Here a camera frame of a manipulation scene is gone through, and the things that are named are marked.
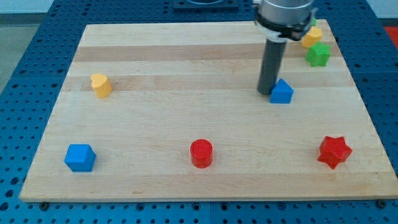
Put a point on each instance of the blue cube block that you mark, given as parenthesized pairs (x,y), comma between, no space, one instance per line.
(80,158)

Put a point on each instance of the yellow heart block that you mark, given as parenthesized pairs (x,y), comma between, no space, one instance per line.
(101,85)

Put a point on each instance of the red star block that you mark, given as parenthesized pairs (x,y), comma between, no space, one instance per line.
(334,151)

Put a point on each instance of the red cylinder block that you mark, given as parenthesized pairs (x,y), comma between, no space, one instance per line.
(201,151)

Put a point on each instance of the green star block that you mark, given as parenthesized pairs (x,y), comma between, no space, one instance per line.
(318,55)

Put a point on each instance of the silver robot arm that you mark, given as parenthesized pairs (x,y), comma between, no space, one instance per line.
(280,21)

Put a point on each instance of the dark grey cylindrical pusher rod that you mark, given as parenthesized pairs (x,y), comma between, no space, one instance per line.
(271,61)

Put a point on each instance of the yellow hexagon block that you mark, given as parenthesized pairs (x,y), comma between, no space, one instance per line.
(313,36)

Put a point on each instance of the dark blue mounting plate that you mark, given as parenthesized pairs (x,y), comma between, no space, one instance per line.
(181,5)

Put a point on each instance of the wooden board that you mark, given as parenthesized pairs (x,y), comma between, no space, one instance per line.
(174,83)

